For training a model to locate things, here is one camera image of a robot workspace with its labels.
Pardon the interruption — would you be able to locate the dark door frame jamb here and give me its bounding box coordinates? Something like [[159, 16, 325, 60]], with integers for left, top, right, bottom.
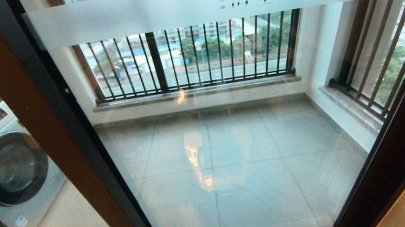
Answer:
[[306, 33, 405, 227]]

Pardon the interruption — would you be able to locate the short grey stone window sill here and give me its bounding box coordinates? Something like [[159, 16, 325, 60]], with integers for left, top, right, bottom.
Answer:
[[320, 77, 387, 143]]

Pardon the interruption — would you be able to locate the dark narrow window frame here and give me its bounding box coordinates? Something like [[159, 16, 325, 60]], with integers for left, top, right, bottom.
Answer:
[[325, 0, 405, 84]]

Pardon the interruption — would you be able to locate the long grey stone window sill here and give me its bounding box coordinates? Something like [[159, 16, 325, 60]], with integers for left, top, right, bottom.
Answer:
[[93, 71, 303, 114]]

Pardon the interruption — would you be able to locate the dark wide window frame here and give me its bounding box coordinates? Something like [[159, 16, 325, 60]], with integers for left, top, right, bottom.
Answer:
[[44, 0, 326, 111]]

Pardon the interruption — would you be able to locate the black short window railing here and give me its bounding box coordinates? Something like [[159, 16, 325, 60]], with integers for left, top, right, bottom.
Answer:
[[318, 0, 405, 130]]

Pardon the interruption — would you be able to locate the brown-framed sliding glass door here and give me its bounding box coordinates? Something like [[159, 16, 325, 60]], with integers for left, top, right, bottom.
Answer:
[[18, 0, 405, 227]]

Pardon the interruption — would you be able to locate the black long window railing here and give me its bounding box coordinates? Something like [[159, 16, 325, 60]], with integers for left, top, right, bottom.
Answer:
[[79, 7, 310, 106]]

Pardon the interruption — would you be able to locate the silver front-load washing machine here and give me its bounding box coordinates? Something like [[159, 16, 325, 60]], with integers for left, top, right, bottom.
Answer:
[[0, 92, 75, 227]]

